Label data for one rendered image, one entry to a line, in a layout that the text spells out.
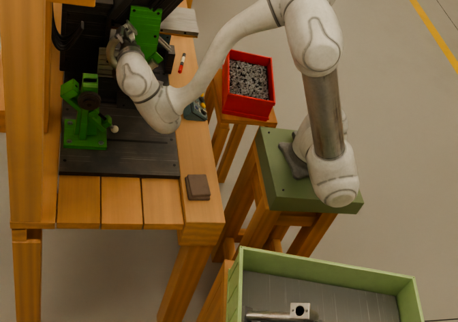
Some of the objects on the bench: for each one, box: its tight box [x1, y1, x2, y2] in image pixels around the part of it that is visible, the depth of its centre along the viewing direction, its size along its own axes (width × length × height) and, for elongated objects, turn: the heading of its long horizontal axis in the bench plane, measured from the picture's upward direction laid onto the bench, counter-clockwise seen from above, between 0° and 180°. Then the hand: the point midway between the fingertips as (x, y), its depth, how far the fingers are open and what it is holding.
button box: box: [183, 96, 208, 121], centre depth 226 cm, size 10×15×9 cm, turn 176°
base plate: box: [59, 29, 181, 179], centre depth 231 cm, size 42×110×2 cm, turn 176°
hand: (127, 33), depth 200 cm, fingers closed on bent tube, 3 cm apart
